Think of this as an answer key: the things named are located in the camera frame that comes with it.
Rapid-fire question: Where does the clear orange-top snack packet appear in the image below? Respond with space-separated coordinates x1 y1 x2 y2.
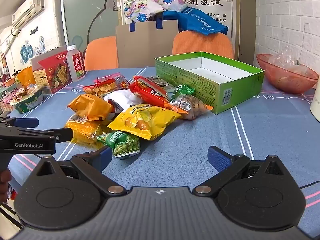
169 94 213 120

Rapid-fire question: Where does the yellow chip bag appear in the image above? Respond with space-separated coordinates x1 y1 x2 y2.
108 104 182 141

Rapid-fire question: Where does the small green candy packet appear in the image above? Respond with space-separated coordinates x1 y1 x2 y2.
171 84 195 100

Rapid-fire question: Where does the red snack bag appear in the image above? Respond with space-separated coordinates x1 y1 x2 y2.
129 75 173 110

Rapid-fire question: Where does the green bowl of snacks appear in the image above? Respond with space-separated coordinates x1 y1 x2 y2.
10 85 44 114

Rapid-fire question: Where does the person's left hand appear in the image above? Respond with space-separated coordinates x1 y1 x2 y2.
0 169 12 203

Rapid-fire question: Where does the yellow corn snack bag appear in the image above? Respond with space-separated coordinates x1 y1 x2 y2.
65 114 111 147

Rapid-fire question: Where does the green pea snack bag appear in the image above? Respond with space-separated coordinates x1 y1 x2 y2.
97 131 140 159

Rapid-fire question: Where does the orange snack bag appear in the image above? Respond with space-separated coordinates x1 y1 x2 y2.
67 94 113 121

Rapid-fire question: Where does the red cracker box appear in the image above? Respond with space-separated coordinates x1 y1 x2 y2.
31 46 72 94

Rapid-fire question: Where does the pink-top clear snack packet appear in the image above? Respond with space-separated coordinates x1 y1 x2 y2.
83 73 130 99

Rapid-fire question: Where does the white snack packet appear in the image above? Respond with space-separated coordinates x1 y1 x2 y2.
104 89 143 111

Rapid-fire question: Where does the green cardboard box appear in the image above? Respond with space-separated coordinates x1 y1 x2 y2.
155 51 264 114

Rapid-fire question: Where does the white red drink bottle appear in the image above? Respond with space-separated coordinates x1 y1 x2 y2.
66 44 85 82

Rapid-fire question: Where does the left orange chair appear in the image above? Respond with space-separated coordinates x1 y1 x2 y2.
85 36 119 71

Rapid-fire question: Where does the orange chair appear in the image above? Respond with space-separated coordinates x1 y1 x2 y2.
85 36 119 71
172 30 234 59

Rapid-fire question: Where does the brown yellow nut packet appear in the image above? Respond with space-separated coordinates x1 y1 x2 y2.
147 76 176 93

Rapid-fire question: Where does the pink glass bowl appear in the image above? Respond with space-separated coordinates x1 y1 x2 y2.
256 54 319 94

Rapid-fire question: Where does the white air conditioner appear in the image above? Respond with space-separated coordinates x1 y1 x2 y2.
11 0 44 30

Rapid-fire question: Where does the brown paper bag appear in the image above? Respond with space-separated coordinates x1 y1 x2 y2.
116 20 178 68

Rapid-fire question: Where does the right orange chair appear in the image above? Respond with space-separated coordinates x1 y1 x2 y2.
172 30 234 59

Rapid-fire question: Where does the blue fabric bag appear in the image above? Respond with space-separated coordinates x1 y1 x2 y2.
162 7 228 36

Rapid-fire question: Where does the floral cloth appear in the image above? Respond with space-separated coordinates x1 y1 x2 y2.
124 0 187 22

